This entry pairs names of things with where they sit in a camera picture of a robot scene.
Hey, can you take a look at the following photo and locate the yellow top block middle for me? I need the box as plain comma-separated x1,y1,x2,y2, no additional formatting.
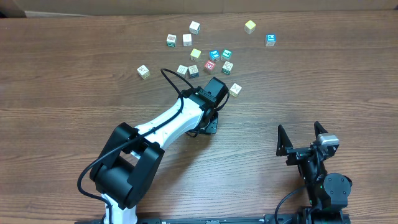
190,49,201,62

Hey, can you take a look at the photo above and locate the cream block brown drawing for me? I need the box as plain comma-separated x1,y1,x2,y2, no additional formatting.
137,65,150,79

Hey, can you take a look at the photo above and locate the blue top wooden block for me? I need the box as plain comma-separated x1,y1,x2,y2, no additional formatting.
209,50,220,62

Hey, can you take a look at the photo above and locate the red top wooden block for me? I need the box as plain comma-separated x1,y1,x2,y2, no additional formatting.
203,60,216,74

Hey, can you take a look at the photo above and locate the cream block green side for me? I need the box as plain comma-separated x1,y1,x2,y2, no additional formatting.
221,61,234,75

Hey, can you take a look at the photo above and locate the blue top block far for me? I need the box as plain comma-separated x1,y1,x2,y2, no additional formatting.
266,34,276,47

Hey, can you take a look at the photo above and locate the cream umbrella wooden block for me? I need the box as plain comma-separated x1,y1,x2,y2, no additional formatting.
229,83,242,98

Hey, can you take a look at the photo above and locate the plain cream wooden block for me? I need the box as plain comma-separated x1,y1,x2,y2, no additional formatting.
182,34,192,47

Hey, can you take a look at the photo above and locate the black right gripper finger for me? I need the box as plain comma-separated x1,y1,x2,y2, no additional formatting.
276,124,294,156
313,121,328,138

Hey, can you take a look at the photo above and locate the yellow block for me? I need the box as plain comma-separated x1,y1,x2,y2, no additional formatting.
244,20,256,34
190,49,201,62

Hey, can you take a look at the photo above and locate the cream block top row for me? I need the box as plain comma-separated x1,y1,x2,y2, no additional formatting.
189,21,200,35

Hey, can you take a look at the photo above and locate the cream block blue letter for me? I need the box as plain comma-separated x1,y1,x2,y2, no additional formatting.
188,65,199,78

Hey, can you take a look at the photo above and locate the yellow top block far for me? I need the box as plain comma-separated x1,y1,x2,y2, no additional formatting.
244,20,256,34

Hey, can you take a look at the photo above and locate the cream block red letter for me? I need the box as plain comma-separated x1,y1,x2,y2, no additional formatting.
177,65,188,77

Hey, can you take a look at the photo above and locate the cream block green letter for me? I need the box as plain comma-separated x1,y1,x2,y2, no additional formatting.
166,34,177,47

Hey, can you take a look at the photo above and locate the brown cardboard backdrop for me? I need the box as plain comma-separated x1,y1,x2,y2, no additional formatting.
1,0,397,17

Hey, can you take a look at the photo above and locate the green top wooden block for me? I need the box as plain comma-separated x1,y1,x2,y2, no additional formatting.
220,49,233,61

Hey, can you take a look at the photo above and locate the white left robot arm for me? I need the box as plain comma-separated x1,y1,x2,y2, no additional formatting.
90,77,228,223

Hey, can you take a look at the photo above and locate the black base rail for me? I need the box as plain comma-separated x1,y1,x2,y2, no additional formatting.
137,214,351,224

